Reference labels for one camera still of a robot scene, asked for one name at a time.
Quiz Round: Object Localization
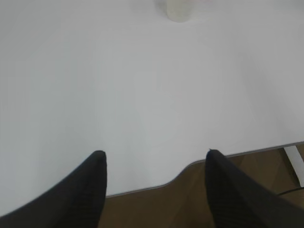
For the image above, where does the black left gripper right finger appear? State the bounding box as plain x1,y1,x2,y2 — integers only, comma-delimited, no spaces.
205,150,304,228

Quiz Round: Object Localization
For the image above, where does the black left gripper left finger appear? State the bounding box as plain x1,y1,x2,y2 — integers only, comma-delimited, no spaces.
0,151,107,228

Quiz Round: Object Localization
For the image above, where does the white paper cup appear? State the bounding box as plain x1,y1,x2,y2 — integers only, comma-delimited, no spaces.
166,0,193,23

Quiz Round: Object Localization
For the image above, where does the white table leg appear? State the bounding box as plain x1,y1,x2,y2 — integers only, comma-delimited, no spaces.
284,146,304,187

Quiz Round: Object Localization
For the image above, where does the black floor cable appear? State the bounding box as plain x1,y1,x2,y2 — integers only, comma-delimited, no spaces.
277,187,304,196

